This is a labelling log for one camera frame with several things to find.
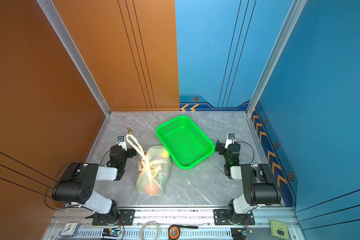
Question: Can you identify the yellowish translucent plastic bag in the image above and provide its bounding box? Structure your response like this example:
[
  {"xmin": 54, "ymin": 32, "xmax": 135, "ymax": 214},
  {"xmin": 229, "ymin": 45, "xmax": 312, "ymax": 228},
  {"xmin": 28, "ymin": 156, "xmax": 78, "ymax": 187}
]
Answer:
[{"xmin": 126, "ymin": 134, "xmax": 172, "ymax": 197}]

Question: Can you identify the green plastic mesh basket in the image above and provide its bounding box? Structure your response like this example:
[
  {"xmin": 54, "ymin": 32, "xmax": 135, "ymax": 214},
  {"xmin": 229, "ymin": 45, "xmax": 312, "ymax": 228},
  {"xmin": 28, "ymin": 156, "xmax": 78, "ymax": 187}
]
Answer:
[{"xmin": 156, "ymin": 116, "xmax": 215, "ymax": 170}]

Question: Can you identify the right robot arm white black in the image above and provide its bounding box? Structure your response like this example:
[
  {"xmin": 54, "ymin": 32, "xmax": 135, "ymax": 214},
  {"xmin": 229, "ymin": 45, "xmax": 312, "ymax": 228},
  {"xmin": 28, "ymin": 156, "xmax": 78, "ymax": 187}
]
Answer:
[{"xmin": 215, "ymin": 139, "xmax": 282, "ymax": 225}]

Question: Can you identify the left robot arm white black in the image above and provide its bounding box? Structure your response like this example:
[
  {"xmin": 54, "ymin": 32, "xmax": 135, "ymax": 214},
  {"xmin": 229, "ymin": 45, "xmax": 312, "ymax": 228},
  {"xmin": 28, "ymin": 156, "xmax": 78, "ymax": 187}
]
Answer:
[{"xmin": 52, "ymin": 146, "xmax": 137, "ymax": 226}]

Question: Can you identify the green circuit board left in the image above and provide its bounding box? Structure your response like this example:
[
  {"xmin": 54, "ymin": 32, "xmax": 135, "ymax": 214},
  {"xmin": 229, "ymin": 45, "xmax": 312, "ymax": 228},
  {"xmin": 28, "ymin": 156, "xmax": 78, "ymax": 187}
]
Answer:
[{"xmin": 102, "ymin": 228, "xmax": 122, "ymax": 240}]

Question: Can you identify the green circuit board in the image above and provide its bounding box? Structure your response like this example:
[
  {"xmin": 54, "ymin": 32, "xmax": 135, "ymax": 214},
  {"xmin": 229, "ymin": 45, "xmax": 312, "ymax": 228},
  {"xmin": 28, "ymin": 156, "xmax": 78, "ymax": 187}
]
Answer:
[
  {"xmin": 231, "ymin": 228, "xmax": 253, "ymax": 240},
  {"xmin": 102, "ymin": 228, "xmax": 122, "ymax": 240}
]

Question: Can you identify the green circuit board right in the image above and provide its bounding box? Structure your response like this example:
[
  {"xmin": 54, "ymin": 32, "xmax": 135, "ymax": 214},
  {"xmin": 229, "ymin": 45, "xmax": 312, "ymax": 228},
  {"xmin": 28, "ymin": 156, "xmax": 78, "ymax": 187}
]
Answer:
[{"xmin": 231, "ymin": 228, "xmax": 253, "ymax": 240}]

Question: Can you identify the small white alarm clock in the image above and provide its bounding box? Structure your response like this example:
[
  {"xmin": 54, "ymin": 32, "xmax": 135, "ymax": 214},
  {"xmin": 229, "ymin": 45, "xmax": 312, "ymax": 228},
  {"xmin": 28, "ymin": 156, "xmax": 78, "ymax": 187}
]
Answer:
[{"xmin": 59, "ymin": 222, "xmax": 80, "ymax": 238}]

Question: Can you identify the orange black tape measure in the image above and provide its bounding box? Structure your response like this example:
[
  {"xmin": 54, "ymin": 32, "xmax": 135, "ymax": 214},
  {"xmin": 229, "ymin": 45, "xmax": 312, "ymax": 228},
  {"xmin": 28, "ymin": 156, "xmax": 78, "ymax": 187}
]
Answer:
[{"xmin": 168, "ymin": 225, "xmax": 199, "ymax": 240}]

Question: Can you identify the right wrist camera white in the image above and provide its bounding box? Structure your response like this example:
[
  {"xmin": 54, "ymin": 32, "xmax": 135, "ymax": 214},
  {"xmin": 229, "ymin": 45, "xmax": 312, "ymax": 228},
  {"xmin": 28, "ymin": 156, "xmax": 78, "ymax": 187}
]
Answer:
[{"xmin": 225, "ymin": 133, "xmax": 235, "ymax": 149}]

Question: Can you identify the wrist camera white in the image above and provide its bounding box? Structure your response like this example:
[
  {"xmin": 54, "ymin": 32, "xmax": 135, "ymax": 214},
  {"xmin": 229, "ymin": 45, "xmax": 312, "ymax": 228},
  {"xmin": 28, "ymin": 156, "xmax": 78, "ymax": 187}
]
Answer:
[
  {"xmin": 117, "ymin": 136, "xmax": 127, "ymax": 151},
  {"xmin": 225, "ymin": 133, "xmax": 235, "ymax": 149}
]

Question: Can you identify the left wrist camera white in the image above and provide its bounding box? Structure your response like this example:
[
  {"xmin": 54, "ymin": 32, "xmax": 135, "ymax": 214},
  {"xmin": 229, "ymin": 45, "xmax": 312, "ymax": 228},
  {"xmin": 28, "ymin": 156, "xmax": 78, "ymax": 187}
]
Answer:
[{"xmin": 117, "ymin": 136, "xmax": 127, "ymax": 151}]

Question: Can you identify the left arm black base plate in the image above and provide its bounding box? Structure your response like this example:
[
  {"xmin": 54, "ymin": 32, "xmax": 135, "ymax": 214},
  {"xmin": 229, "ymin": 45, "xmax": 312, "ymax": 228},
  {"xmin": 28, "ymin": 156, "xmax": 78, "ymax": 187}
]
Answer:
[{"xmin": 92, "ymin": 209, "xmax": 135, "ymax": 227}]

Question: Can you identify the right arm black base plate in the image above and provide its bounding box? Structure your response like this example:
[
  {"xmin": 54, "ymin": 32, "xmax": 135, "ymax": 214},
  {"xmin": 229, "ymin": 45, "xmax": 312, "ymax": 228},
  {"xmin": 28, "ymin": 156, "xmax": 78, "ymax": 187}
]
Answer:
[{"xmin": 213, "ymin": 209, "xmax": 256, "ymax": 226}]

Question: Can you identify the coiled white cable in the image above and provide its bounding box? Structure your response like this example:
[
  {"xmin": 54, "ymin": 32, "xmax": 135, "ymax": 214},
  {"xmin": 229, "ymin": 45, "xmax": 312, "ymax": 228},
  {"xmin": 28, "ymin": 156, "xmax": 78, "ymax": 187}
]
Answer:
[{"xmin": 139, "ymin": 220, "xmax": 161, "ymax": 240}]

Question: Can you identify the light green switch box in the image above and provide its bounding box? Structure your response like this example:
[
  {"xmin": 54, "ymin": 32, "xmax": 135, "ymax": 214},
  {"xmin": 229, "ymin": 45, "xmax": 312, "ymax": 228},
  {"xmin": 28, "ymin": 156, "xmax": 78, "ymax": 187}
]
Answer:
[{"xmin": 270, "ymin": 220, "xmax": 290, "ymax": 240}]

